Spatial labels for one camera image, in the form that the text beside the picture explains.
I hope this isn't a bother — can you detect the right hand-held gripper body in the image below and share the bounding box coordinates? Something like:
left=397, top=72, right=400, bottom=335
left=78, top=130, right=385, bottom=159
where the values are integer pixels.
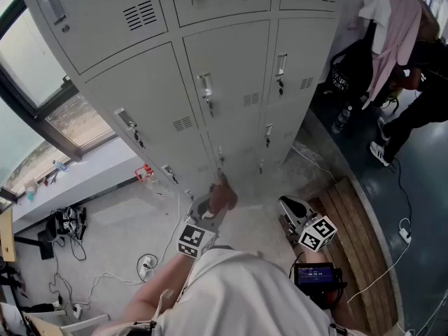
left=279, top=214, right=338, bottom=253

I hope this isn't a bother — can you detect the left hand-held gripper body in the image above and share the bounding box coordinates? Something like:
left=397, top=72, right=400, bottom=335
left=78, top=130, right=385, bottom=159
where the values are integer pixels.
left=177, top=192, right=228, bottom=260

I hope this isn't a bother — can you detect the brown wiping cloth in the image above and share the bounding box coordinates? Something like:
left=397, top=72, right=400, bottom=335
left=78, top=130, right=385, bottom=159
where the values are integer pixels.
left=209, top=173, right=239, bottom=220

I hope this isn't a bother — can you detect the grey metal locker door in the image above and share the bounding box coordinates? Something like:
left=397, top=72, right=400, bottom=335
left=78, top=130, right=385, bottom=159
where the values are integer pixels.
left=206, top=107, right=263, bottom=175

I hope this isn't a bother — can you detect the grey metal locker cabinet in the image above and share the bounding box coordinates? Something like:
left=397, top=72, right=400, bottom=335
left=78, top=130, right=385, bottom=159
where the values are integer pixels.
left=17, top=0, right=346, bottom=206

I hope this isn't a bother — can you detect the person's left forearm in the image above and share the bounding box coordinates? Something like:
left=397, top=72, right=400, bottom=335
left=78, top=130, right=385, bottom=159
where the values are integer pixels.
left=120, top=252, right=199, bottom=323

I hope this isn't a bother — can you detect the person's right forearm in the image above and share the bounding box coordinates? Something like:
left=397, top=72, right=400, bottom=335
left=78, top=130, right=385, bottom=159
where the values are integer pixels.
left=300, top=248, right=354, bottom=330

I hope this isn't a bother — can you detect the black device with blue screen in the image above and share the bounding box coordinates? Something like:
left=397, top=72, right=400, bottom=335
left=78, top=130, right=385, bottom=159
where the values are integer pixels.
left=293, top=262, right=347, bottom=309

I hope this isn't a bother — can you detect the red plastic tool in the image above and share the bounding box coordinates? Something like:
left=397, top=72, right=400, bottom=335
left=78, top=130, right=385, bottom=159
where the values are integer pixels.
left=134, top=164, right=155, bottom=181

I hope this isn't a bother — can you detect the person's white shirt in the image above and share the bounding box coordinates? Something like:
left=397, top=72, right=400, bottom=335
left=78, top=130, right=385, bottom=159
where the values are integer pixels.
left=94, top=248, right=368, bottom=336

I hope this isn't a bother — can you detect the white charger adapter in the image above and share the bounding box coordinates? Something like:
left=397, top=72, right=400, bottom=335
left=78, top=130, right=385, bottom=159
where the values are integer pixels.
left=398, top=218, right=413, bottom=244

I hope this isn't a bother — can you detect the clear plastic water bottle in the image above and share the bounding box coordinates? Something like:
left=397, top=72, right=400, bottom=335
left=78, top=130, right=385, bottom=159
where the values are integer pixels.
left=330, top=105, right=354, bottom=135

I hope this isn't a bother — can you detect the white window ledge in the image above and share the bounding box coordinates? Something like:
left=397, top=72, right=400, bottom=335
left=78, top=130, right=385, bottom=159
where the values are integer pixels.
left=10, top=145, right=151, bottom=234

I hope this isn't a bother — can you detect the pile of black equipment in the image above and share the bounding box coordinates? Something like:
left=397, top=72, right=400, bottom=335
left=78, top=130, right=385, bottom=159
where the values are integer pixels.
left=45, top=204, right=88, bottom=241

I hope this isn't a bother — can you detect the neon yellow bag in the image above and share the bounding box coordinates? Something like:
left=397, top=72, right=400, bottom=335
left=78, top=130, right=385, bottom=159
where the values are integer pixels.
left=381, top=89, right=400, bottom=113

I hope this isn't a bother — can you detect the black printed tote bag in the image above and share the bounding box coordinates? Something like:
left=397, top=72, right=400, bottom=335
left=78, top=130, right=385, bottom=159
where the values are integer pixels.
left=323, top=38, right=374, bottom=96

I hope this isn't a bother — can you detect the white desk with wooden edge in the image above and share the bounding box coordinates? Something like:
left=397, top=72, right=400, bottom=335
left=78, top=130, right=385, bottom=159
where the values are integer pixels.
left=20, top=309, right=111, bottom=336

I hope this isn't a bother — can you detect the black desk leg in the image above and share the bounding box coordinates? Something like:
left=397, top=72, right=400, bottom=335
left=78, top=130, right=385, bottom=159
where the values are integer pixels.
left=13, top=229, right=55, bottom=260

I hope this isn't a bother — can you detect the wooden desk top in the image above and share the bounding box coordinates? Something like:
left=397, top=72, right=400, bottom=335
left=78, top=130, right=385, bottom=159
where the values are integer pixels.
left=0, top=210, right=17, bottom=264

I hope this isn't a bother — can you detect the pink garment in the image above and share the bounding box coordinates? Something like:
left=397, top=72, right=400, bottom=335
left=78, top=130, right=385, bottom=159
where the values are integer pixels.
left=362, top=0, right=424, bottom=110

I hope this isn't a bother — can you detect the white garment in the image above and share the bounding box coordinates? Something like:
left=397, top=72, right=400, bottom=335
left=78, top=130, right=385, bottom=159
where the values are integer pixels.
left=358, top=0, right=391, bottom=54

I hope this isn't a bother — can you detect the white charger cable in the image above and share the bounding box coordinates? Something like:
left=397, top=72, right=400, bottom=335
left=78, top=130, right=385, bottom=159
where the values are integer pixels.
left=346, top=241, right=410, bottom=304

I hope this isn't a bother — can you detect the black shoulder strap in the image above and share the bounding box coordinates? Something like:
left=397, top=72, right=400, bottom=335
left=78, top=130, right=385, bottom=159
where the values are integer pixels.
left=122, top=320, right=158, bottom=336

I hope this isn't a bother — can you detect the dark window frame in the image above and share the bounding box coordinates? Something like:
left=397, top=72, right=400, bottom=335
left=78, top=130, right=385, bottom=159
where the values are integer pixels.
left=0, top=0, right=118, bottom=162

